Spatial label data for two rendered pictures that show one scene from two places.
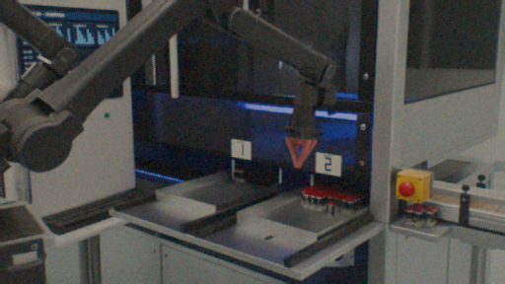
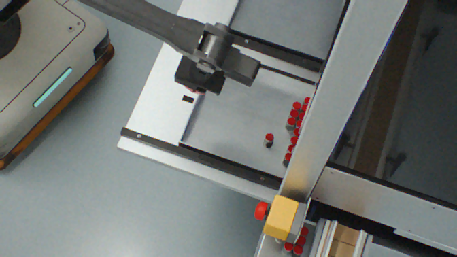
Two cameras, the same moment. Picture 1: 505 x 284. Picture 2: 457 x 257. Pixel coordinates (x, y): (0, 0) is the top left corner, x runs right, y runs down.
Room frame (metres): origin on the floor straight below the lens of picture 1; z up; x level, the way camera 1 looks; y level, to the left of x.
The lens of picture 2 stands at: (0.99, -0.78, 2.50)
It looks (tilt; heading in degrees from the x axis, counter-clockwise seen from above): 66 degrees down; 62
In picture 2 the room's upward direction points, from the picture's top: 9 degrees clockwise
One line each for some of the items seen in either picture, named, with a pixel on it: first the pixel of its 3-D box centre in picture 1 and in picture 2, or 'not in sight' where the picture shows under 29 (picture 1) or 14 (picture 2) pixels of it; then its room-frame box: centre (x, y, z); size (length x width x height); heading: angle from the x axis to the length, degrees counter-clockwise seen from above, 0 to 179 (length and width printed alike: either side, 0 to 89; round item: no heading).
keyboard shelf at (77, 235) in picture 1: (94, 215); not in sight; (1.70, 0.57, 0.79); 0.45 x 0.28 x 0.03; 146
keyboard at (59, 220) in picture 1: (100, 209); not in sight; (1.68, 0.54, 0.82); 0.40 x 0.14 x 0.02; 146
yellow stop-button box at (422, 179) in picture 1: (414, 184); (283, 218); (1.35, -0.41, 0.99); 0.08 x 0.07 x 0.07; 141
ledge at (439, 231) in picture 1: (423, 226); (292, 247); (1.38, -0.44, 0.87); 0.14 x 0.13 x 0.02; 141
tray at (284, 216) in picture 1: (311, 211); (262, 121); (1.42, -0.14, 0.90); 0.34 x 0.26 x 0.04; 141
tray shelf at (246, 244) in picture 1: (249, 214); (256, 60); (1.47, 0.04, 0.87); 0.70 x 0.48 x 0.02; 51
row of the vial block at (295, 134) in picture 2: (326, 201); (297, 132); (1.49, -0.19, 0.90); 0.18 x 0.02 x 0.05; 51
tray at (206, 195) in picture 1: (223, 190); (303, 11); (1.63, 0.13, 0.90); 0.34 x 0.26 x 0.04; 141
